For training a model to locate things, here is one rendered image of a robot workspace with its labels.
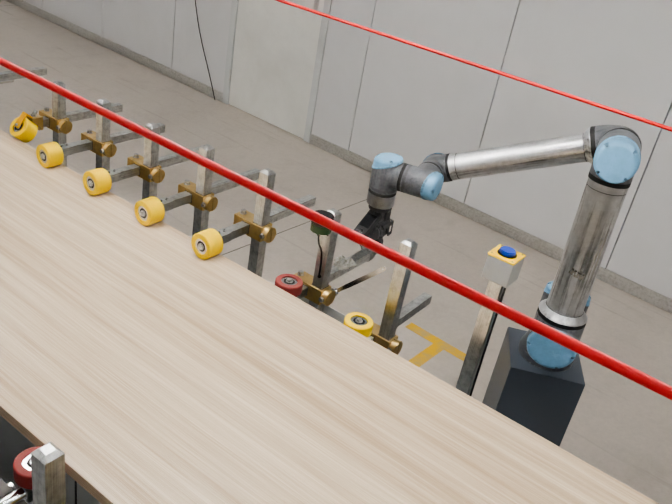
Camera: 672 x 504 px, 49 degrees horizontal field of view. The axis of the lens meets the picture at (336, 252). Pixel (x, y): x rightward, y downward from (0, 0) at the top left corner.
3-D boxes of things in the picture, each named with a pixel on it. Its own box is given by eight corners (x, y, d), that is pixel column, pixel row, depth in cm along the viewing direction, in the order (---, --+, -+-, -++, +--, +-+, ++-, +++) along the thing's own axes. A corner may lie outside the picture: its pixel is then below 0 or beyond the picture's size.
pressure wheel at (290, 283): (282, 301, 220) (287, 268, 214) (303, 313, 216) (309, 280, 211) (265, 311, 214) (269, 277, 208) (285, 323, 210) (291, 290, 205)
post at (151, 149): (147, 246, 265) (153, 121, 242) (154, 250, 263) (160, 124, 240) (139, 249, 262) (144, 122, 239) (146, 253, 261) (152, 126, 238)
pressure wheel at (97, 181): (101, 162, 236) (115, 182, 235) (93, 177, 242) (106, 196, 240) (86, 166, 232) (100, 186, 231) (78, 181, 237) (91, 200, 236)
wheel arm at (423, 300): (421, 301, 236) (424, 290, 234) (430, 306, 234) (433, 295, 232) (341, 357, 203) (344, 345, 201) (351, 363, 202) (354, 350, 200)
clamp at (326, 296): (299, 283, 226) (302, 269, 223) (334, 302, 220) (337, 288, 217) (288, 289, 222) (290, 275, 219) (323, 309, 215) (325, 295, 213)
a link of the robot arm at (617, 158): (574, 351, 239) (654, 134, 203) (567, 380, 224) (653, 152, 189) (528, 336, 243) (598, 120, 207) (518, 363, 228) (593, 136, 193)
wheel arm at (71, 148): (159, 129, 286) (159, 120, 284) (165, 132, 285) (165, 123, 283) (45, 156, 249) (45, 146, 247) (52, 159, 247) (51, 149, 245)
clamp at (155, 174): (139, 167, 256) (140, 153, 253) (166, 181, 250) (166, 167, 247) (125, 171, 251) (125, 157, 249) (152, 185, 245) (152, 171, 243)
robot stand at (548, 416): (466, 447, 295) (507, 326, 266) (528, 462, 293) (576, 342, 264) (465, 494, 273) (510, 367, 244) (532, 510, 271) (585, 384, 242)
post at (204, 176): (196, 272, 253) (207, 142, 230) (203, 276, 251) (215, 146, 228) (188, 275, 250) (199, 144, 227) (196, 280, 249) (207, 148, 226)
